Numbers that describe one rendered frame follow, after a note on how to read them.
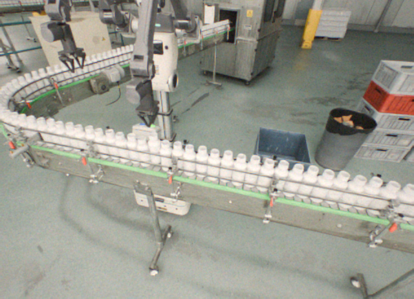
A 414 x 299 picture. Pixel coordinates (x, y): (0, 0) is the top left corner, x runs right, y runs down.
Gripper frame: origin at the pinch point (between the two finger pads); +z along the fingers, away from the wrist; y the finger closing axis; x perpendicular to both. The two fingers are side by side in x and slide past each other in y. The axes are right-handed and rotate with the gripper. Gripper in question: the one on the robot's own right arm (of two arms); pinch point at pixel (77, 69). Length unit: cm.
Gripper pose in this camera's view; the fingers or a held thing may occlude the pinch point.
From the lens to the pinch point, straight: 126.9
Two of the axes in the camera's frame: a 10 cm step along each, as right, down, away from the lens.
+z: -0.3, 7.9, 6.1
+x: 9.7, 1.7, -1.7
